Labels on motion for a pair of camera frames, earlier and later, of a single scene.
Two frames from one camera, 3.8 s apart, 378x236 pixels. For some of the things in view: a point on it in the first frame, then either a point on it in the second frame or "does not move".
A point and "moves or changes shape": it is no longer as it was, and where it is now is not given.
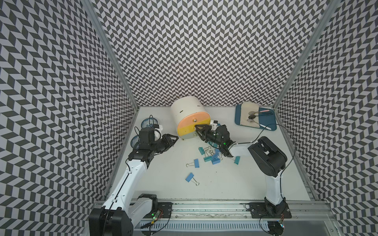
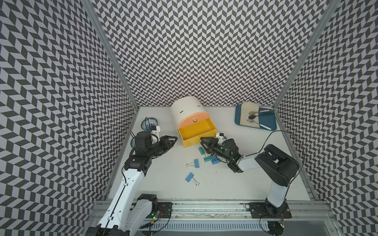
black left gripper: (169, 142) does not move
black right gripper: (207, 127) → (210, 144)
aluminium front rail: (240, 211) does not move
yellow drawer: (191, 128) moves or changes shape
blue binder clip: (215, 161) does not move
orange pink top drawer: (193, 118) does not move
